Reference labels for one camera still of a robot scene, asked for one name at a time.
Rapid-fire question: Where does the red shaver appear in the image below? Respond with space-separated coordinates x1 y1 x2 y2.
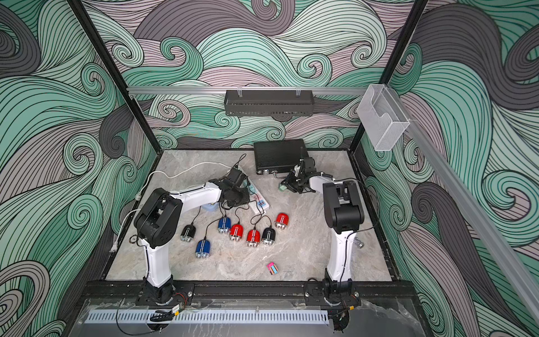
229 223 244 242
246 228 261 247
275 213 289 229

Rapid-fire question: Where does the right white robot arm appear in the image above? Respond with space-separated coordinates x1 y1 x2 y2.
281 157 365 296

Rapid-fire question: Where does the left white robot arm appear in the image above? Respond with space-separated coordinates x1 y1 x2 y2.
134 167 250 306

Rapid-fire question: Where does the blue shaver rear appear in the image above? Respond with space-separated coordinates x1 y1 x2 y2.
218 216 232 234

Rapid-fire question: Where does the blue shaver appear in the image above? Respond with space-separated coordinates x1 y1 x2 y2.
195 238 211 258
218 216 232 234

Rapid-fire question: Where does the black shaver right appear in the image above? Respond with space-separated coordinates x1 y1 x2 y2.
261 226 276 245

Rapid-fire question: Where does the black shaver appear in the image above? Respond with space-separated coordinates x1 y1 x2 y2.
261 226 276 245
181 224 197 242

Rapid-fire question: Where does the black shaver left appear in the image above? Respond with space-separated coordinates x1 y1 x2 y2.
181 224 197 242

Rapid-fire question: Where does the blue shaver front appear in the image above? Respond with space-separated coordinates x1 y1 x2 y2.
195 238 211 258

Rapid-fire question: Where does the white power strip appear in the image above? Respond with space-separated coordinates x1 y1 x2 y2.
247 183 270 214

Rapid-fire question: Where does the light blue socket cube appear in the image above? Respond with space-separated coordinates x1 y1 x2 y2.
202 203 220 212

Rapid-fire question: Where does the black briefcase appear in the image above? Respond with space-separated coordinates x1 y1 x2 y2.
253 139 308 175

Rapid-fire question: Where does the pink striped small box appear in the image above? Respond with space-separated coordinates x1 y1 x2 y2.
267 262 279 275

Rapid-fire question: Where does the black wall shelf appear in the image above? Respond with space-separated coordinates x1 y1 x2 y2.
224 89 314 117

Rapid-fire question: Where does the aluminium wall rail back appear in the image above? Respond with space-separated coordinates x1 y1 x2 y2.
126 85 367 96

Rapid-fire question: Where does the aluminium wall rail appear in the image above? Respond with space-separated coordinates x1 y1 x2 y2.
387 90 539 325
126 85 367 96

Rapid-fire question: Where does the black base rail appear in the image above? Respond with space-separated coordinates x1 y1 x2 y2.
81 281 416 308

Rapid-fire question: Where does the clear acrylic wall box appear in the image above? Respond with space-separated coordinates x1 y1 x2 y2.
357 84 410 152

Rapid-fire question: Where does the white power cord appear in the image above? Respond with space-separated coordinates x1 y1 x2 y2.
110 161 232 254

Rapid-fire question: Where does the white slotted cable duct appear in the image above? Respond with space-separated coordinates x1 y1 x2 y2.
84 309 329 325

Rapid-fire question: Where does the aluminium wall rail right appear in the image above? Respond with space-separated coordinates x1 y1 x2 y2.
387 90 539 325

